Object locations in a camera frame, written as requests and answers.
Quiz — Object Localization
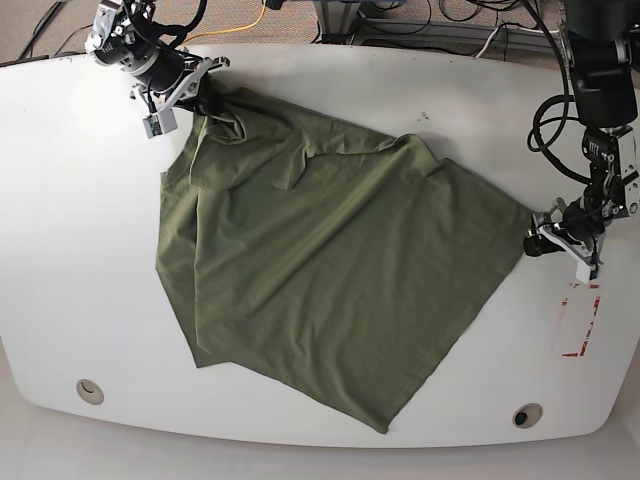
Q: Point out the white cable on floor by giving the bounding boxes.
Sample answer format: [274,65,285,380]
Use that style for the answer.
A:
[474,24,506,59]

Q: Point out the aluminium frame stand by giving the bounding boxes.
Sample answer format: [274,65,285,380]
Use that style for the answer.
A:
[312,1,551,58]

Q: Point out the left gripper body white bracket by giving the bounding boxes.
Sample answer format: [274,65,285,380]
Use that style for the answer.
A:
[527,197,606,271]

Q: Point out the olive green t-shirt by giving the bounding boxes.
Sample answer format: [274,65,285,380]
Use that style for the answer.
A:
[156,84,531,434]

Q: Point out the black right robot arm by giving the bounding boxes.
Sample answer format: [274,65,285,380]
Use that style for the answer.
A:
[85,1,230,138]

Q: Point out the black cables on floor left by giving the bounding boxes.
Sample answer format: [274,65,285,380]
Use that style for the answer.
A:
[0,0,101,66]

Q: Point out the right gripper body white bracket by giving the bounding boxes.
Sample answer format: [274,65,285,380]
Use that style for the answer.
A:
[129,49,230,116]

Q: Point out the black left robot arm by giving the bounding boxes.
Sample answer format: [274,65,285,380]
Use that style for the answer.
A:
[524,1,639,283]

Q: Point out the table cable grommet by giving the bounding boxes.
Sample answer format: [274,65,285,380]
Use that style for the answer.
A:
[76,379,104,406]
[512,403,543,429]

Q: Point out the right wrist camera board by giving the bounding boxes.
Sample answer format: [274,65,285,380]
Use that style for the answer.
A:
[142,110,178,139]

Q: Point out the left table cable grommet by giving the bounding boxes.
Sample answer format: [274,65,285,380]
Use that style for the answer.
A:
[76,379,104,406]

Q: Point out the right table cable grommet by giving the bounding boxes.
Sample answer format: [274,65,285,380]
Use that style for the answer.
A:
[512,403,543,429]

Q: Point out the yellow cable on floor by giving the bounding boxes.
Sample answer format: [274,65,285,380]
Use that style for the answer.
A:
[184,0,266,44]

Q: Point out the red tape rectangle marking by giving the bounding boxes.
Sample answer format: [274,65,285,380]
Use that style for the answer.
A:
[555,283,603,358]

